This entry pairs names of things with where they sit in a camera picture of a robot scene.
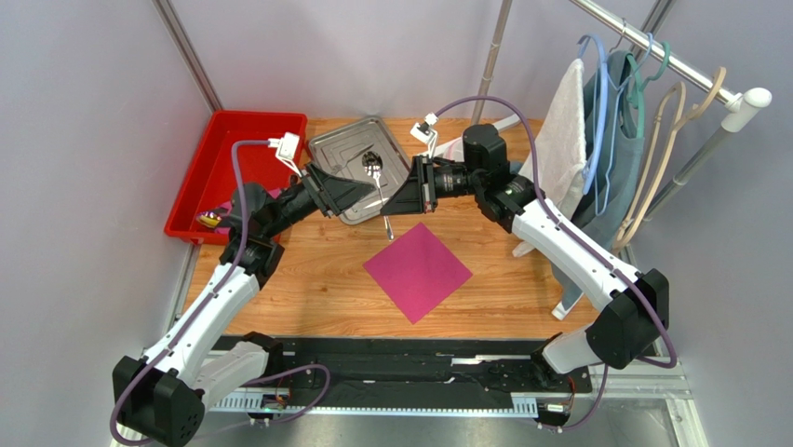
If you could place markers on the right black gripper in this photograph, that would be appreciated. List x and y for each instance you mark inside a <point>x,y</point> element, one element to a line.
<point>423,183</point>

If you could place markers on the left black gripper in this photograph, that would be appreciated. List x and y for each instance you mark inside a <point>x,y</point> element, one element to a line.
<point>338,194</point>

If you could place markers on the silver spoon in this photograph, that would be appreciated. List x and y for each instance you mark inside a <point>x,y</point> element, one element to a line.
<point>373,166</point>

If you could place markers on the silver fork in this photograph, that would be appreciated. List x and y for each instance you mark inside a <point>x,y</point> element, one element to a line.
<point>339,167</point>

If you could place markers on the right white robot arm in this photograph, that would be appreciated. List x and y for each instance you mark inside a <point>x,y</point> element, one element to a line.
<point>576,254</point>

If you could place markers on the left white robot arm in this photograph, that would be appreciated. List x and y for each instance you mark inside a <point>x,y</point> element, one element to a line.
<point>165,394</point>

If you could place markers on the magenta paper napkin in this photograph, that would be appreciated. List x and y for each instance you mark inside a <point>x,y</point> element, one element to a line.
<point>417,272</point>

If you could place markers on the stainless steel tray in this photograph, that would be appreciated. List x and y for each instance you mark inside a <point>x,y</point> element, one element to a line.
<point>341,152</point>

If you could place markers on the white round mesh container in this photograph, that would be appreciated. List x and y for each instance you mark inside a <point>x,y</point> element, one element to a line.
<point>452,150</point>

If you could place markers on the pink and black tool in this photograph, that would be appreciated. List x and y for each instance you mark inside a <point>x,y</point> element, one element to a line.
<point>214,217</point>

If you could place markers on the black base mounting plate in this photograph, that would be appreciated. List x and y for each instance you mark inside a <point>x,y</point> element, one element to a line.
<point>399,374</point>

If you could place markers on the white towel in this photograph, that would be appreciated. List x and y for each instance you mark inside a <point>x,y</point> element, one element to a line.
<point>561,143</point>

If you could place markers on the blue clothes hanger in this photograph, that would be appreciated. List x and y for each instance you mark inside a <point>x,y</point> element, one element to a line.
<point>606,108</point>

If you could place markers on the beige clothes hanger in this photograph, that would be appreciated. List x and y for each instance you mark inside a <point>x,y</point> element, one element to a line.
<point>697,109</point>
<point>654,164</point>

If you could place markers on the teal hanging garment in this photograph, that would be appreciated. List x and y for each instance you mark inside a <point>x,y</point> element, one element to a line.
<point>603,229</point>

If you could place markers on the green clothes hanger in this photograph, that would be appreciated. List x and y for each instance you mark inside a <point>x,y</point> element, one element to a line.
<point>636,85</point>

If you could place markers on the white clothes rack stand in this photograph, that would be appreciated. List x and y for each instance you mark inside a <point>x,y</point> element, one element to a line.
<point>741,107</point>

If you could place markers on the aluminium rail frame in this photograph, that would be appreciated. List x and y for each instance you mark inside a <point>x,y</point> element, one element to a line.
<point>549,415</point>

